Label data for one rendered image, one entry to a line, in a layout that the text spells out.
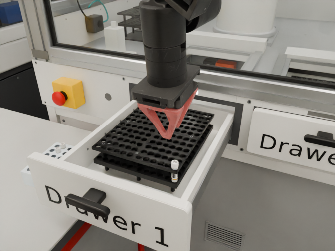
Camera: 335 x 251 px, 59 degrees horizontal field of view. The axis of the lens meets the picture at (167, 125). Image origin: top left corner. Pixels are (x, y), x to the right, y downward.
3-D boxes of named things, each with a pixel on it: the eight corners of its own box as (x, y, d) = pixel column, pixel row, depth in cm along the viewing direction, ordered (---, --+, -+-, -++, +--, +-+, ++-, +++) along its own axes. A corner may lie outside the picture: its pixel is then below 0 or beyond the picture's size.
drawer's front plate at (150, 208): (185, 262, 45) (188, 210, 39) (39, 203, 55) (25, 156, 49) (189, 253, 46) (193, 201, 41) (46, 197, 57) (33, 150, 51)
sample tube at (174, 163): (176, 185, 52) (176, 165, 50) (170, 183, 53) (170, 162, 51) (179, 181, 53) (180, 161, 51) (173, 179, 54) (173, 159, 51)
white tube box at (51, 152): (54, 193, 66) (51, 180, 64) (24, 184, 68) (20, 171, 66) (86, 160, 76) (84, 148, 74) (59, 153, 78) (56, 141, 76)
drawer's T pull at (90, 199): (106, 219, 42) (105, 212, 41) (64, 203, 44) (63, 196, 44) (120, 202, 45) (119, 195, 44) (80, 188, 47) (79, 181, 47)
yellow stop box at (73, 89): (74, 110, 82) (70, 86, 78) (54, 105, 84) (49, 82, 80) (86, 103, 86) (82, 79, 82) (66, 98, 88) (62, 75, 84)
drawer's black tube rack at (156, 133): (176, 199, 54) (176, 171, 50) (95, 173, 60) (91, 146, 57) (212, 137, 71) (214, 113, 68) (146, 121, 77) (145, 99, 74)
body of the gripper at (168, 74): (201, 76, 46) (201, 29, 42) (173, 112, 39) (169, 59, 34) (163, 70, 48) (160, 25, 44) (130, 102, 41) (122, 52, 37)
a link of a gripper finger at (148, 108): (198, 125, 50) (198, 74, 44) (180, 152, 45) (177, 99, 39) (161, 117, 52) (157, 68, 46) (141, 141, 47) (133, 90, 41)
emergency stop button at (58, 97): (63, 108, 80) (60, 94, 78) (51, 105, 81) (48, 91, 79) (71, 103, 82) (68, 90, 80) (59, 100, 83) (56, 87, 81)
